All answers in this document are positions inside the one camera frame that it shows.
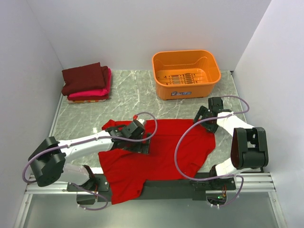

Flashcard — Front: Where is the red t shirt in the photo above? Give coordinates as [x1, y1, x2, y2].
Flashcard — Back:
[98, 119, 216, 201]

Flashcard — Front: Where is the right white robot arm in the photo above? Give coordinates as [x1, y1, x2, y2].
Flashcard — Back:
[194, 97, 269, 190]

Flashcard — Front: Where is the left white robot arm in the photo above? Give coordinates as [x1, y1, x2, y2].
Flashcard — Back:
[28, 119, 150, 191]

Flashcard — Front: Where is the orange plastic basket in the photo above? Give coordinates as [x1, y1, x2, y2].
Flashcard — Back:
[152, 50, 221, 100]

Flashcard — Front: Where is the folded pink t shirt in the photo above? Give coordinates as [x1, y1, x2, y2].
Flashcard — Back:
[68, 66, 112, 99]

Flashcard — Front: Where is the folded maroon t shirt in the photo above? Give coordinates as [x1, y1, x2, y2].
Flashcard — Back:
[62, 62, 108, 96]

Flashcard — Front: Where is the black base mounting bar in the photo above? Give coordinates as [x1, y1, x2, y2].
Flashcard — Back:
[66, 174, 236, 205]

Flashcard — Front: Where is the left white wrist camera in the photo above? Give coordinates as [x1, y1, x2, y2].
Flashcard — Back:
[133, 115, 146, 126]

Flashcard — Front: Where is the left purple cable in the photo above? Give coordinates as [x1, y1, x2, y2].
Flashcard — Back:
[22, 112, 158, 211]

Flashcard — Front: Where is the aluminium rail frame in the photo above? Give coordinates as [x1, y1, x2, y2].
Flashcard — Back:
[14, 173, 287, 228]

